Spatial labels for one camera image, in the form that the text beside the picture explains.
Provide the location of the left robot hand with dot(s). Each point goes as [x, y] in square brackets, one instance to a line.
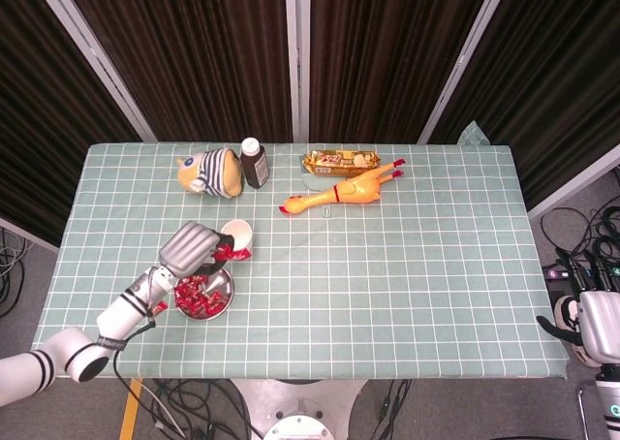
[189, 248]

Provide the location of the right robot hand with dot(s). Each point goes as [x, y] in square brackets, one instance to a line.
[600, 323]

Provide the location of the red candy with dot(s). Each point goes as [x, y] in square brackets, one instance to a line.
[211, 309]
[198, 282]
[225, 254]
[243, 255]
[183, 294]
[195, 306]
[216, 298]
[160, 308]

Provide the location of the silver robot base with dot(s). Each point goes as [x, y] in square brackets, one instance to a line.
[300, 411]

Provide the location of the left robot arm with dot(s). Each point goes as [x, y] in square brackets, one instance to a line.
[121, 314]

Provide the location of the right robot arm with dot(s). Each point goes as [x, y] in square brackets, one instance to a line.
[608, 406]

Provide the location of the white paper cup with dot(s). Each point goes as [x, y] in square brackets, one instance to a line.
[239, 234]

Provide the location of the round steel dish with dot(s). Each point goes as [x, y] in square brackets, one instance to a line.
[220, 280]

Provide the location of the black power strip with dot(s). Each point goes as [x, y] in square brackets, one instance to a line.
[553, 273]

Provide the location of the yellow striped plush toy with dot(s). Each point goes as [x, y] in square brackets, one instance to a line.
[213, 168]

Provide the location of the dark bottle white cap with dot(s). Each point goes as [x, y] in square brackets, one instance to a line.
[254, 168]

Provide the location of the yellow floor tape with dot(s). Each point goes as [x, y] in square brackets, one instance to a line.
[131, 411]

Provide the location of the golden biscuit packet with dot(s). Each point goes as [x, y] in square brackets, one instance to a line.
[339, 161]

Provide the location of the orange rubber chicken toy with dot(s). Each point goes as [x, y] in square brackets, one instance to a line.
[358, 188]

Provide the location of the dark brown curtain panel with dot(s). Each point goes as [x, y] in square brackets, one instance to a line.
[387, 47]
[557, 72]
[194, 47]
[39, 120]

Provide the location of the green checked tablecloth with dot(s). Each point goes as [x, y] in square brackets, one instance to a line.
[387, 290]

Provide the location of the grey metal partition rail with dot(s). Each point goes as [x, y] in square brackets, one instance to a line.
[576, 183]
[29, 234]

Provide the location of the grey metal partition post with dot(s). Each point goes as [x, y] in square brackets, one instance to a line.
[464, 62]
[99, 64]
[296, 72]

